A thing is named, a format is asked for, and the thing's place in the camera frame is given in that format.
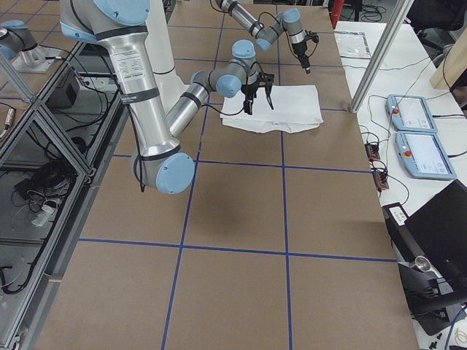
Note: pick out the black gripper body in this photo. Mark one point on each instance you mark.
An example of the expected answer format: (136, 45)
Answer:
(247, 90)
(300, 49)

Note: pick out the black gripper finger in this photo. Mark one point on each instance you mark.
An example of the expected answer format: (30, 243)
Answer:
(247, 106)
(269, 98)
(305, 64)

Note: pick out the white long-sleeve printed shirt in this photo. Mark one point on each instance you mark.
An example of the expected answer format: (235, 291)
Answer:
(296, 109)

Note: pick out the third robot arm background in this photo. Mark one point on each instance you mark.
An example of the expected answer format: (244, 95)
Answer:
(19, 46)

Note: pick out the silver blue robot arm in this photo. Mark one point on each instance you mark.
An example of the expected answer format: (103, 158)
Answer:
(121, 28)
(288, 22)

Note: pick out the clear plastic document sleeve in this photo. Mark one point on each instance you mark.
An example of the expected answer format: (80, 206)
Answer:
(352, 44)

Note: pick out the upper blue teach pendant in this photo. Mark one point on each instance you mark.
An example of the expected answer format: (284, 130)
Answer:
(410, 113)

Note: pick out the blue teach pendant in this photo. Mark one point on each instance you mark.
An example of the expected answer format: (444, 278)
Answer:
(423, 156)
(410, 113)

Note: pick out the lower blue teach pendant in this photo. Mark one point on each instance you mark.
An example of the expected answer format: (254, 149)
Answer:
(423, 156)

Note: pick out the black laptop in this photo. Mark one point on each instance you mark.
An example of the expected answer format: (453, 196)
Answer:
(436, 232)

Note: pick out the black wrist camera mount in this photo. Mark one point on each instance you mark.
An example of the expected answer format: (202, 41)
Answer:
(312, 38)
(265, 80)

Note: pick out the aluminium frame post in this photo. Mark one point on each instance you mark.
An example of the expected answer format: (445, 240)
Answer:
(391, 30)

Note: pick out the aluminium frame rack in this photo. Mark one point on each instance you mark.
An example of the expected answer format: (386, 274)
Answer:
(52, 163)

